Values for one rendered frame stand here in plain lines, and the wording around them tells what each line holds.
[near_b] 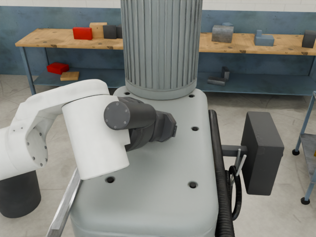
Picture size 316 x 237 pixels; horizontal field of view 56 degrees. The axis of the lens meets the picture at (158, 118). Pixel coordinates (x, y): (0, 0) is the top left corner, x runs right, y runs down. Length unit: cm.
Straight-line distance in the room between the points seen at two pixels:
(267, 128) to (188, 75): 36
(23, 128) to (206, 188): 30
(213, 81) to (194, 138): 400
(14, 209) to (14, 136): 268
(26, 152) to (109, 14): 463
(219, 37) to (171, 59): 371
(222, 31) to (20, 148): 410
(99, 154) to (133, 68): 42
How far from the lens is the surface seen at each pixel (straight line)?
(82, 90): 38
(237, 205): 106
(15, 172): 42
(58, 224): 48
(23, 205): 305
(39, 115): 40
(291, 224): 309
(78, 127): 37
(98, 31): 457
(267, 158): 96
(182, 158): 57
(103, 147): 37
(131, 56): 75
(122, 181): 53
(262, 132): 98
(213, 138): 78
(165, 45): 70
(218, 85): 463
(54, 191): 327
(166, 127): 54
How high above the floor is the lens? 226
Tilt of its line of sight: 33 degrees down
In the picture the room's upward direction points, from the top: straight up
